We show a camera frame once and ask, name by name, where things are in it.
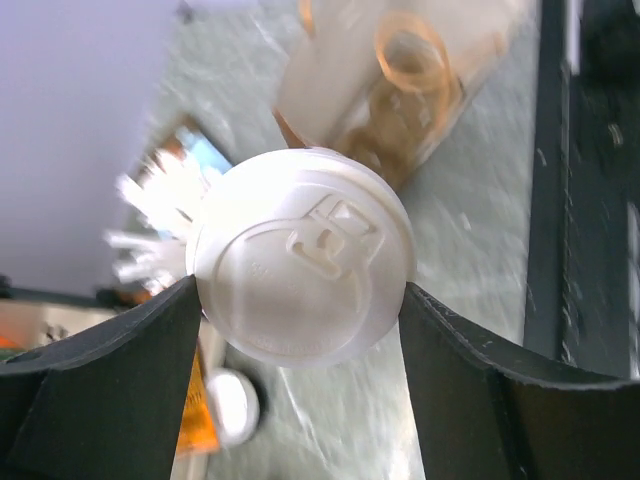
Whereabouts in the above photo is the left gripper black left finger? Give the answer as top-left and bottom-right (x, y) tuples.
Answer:
(1, 276), (201, 479)

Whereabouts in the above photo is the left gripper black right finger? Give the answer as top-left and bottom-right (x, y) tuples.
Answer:
(399, 283), (639, 479)

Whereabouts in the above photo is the stack of white cup lids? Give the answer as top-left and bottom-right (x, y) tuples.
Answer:
(205, 368), (261, 448)

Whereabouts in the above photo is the white cup lid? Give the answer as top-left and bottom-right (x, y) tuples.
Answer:
(186, 147), (416, 368)

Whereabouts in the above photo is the brown paper takeout bag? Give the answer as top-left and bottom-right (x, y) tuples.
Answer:
(273, 0), (533, 175)

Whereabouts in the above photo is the orange snack bag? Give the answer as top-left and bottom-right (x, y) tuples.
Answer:
(176, 344), (220, 456)

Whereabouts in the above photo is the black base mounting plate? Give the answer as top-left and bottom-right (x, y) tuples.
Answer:
(524, 1), (639, 379)

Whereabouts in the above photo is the light blue nut bag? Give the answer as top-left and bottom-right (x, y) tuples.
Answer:
(139, 114), (236, 191)

